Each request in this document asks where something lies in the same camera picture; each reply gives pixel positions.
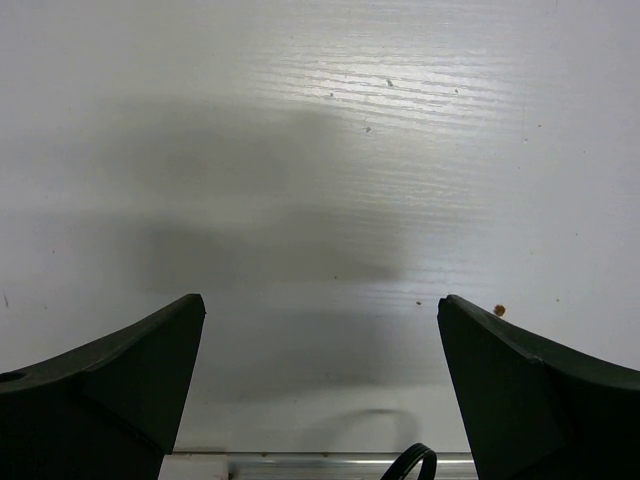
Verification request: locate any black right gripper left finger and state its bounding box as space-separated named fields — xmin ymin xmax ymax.
xmin=1 ymin=294 xmax=206 ymax=479

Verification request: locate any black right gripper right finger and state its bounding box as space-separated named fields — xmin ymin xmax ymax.
xmin=437 ymin=295 xmax=639 ymax=479

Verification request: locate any aluminium table frame rail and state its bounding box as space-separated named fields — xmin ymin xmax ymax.
xmin=159 ymin=452 xmax=476 ymax=480

